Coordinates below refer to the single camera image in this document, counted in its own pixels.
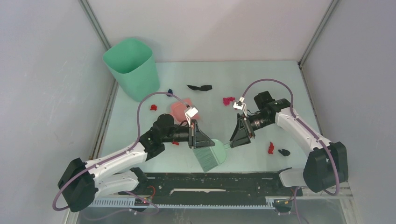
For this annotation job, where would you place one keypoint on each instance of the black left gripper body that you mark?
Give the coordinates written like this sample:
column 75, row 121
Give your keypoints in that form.
column 192, row 134

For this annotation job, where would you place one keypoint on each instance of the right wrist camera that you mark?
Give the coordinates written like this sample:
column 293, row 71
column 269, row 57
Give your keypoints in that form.
column 240, row 105

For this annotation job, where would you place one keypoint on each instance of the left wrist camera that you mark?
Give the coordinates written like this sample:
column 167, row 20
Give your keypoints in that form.
column 190, row 112

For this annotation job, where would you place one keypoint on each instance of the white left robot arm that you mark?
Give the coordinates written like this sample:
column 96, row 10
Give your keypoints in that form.
column 84, row 181

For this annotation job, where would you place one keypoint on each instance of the large pink paper scrap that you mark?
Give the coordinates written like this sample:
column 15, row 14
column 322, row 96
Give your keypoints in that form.
column 228, row 100

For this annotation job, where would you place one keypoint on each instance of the pink plastic dustpan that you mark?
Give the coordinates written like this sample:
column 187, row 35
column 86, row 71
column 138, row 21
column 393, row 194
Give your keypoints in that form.
column 177, row 111

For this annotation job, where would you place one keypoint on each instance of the black paper scrap rear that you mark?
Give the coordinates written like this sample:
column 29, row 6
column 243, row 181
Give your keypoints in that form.
column 200, row 88

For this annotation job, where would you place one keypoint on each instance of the mint green hand brush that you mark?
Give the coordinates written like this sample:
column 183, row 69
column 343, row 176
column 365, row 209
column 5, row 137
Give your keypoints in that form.
column 212, row 156

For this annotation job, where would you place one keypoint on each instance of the red paper scrap front right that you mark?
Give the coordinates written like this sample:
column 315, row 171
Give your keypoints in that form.
column 271, row 148

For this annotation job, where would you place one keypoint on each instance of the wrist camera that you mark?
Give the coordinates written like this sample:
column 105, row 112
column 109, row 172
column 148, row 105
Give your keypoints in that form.
column 190, row 112
column 240, row 105

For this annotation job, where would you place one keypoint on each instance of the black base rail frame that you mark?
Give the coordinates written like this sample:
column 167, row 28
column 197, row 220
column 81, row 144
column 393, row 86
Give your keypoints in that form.
column 213, row 189

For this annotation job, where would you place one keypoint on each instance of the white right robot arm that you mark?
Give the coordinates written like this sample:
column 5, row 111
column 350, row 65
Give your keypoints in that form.
column 326, row 163

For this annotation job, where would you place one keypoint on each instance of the green plastic waste bin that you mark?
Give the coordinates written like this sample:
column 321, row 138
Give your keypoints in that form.
column 133, row 65

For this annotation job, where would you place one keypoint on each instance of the dark paper scrap front right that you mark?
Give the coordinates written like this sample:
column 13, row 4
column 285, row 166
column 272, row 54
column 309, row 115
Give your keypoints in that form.
column 284, row 152

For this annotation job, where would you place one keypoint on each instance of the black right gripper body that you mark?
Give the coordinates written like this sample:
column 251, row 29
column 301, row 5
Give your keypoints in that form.
column 247, row 124

